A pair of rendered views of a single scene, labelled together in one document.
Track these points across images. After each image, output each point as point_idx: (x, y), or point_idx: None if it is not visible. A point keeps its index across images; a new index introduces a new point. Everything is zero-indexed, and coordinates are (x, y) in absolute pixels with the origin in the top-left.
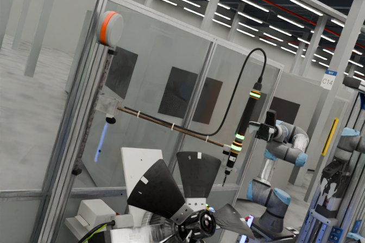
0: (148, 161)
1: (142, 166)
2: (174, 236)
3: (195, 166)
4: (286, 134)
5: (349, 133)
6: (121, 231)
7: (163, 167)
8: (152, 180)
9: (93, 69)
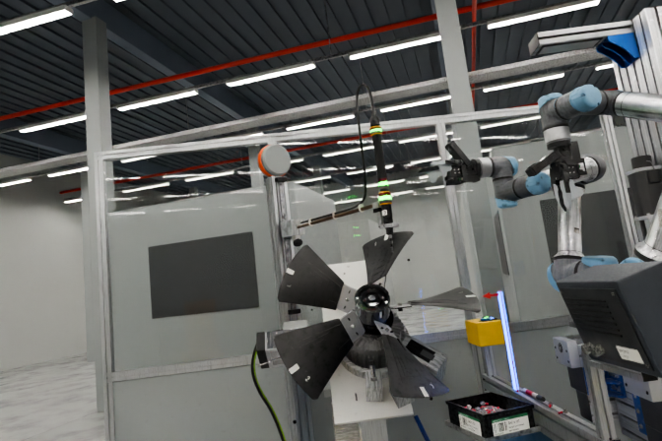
0: (355, 274)
1: (345, 279)
2: None
3: (380, 249)
4: (511, 164)
5: (540, 103)
6: (280, 332)
7: (308, 252)
8: (298, 269)
9: (270, 202)
